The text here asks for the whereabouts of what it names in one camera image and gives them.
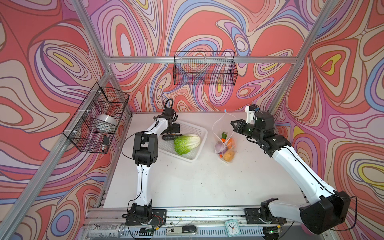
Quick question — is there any black wire basket left wall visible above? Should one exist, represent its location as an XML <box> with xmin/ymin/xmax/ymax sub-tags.
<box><xmin>63</xmin><ymin>83</ymin><xmax>130</xmax><ymax>154</ymax></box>

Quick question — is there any green circuit board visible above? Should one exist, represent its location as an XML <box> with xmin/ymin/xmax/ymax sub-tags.
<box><xmin>139</xmin><ymin>228</ymin><xmax>157</xmax><ymax>237</ymax></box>

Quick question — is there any green lettuce cabbage toy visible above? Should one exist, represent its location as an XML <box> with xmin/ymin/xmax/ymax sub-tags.
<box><xmin>174</xmin><ymin>134</ymin><xmax>201</xmax><ymax>155</ymax></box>

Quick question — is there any silver tape roll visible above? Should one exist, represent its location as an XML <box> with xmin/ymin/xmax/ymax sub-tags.
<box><xmin>96</xmin><ymin>114</ymin><xmax>118</xmax><ymax>126</ymax></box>

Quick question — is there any black wire basket back wall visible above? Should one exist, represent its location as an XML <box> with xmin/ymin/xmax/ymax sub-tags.
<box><xmin>173</xmin><ymin>50</ymin><xmax>238</xmax><ymax>86</ymax></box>

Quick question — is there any clear zip top bag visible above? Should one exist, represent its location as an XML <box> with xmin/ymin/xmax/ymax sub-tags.
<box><xmin>212</xmin><ymin>110</ymin><xmax>237</xmax><ymax>164</ymax></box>

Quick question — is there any black white remote device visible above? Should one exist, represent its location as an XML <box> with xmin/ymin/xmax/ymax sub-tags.
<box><xmin>166</xmin><ymin>226</ymin><xmax>198</xmax><ymax>236</ymax></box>

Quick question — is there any purple red onion toy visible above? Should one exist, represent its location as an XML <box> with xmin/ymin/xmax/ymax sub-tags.
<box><xmin>215</xmin><ymin>142</ymin><xmax>227</xmax><ymax>154</ymax></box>

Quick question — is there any small teal alarm clock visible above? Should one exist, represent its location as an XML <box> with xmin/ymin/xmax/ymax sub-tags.
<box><xmin>225</xmin><ymin>220</ymin><xmax>241</xmax><ymax>237</ymax></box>

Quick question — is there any silver drink can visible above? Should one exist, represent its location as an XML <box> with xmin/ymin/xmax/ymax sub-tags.
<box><xmin>87</xmin><ymin>224</ymin><xmax>125</xmax><ymax>239</ymax></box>

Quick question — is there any black wire basket wall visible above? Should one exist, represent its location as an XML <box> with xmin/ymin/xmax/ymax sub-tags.
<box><xmin>173</xmin><ymin>50</ymin><xmax>238</xmax><ymax>86</ymax></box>
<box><xmin>63</xmin><ymin>83</ymin><xmax>130</xmax><ymax>154</ymax></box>

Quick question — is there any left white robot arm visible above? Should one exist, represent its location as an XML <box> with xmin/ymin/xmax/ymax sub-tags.
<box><xmin>126</xmin><ymin>99</ymin><xmax>178</xmax><ymax>226</ymax></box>

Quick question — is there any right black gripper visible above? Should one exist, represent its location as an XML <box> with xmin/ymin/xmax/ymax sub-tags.
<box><xmin>230</xmin><ymin>118</ymin><xmax>262</xmax><ymax>141</ymax></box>

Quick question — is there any white plastic perforated basket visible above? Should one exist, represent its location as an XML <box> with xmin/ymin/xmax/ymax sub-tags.
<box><xmin>158</xmin><ymin>121</ymin><xmax>208</xmax><ymax>163</ymax></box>

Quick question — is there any aluminium frame post left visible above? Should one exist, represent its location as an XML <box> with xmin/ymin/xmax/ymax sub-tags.
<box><xmin>70</xmin><ymin>0</ymin><xmax>133</xmax><ymax>118</ymax></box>

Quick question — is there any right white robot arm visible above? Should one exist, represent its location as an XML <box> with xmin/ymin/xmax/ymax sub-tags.
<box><xmin>231</xmin><ymin>105</ymin><xmax>352</xmax><ymax>235</ymax></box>

